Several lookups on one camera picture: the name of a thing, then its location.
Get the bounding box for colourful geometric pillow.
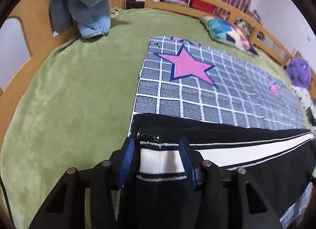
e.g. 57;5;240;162
199;15;258;56

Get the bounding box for green plush bedspread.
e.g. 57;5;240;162
1;9;310;228

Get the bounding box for red chair right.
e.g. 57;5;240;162
191;0;218;15

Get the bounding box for grey grid blanket with stars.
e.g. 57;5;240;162
128;35;314;229

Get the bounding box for black pants with white stripe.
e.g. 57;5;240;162
118;113;315;228

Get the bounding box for purple plush toy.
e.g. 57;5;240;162
285;57;311;88

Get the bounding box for white black-spotted cloth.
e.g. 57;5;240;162
293;86;315;131

